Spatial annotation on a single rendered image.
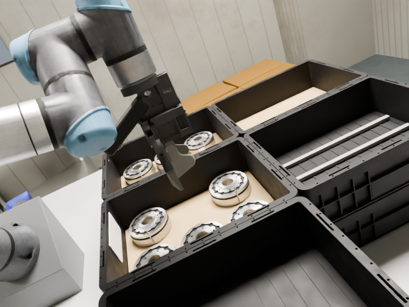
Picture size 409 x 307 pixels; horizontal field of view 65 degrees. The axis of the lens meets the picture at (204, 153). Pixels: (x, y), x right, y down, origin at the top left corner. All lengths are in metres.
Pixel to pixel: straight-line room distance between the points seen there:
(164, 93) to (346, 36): 3.08
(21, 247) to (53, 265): 0.10
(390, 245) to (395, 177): 0.16
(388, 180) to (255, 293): 0.35
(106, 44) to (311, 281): 0.51
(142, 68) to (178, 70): 2.73
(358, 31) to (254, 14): 1.02
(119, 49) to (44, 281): 0.68
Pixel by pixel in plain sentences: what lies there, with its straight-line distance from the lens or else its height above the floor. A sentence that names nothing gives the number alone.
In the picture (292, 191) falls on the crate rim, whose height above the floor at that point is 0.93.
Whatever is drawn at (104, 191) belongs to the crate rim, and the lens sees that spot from 0.89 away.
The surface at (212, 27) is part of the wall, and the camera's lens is 3.32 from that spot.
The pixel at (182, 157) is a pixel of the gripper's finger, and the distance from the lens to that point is 0.58.
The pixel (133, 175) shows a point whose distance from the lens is 1.05.
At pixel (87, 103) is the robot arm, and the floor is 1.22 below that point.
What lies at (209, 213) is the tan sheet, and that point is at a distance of 0.79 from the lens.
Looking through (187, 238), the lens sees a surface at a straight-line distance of 0.72.
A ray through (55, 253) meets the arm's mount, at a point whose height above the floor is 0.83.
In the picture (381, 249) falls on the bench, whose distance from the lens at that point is 0.81.
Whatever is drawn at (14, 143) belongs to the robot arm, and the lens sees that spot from 0.47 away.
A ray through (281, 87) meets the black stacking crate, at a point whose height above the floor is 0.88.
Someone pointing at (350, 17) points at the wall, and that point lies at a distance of 3.56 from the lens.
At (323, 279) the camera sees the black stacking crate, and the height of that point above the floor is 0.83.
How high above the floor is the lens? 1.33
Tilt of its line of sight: 29 degrees down
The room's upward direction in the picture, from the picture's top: 23 degrees counter-clockwise
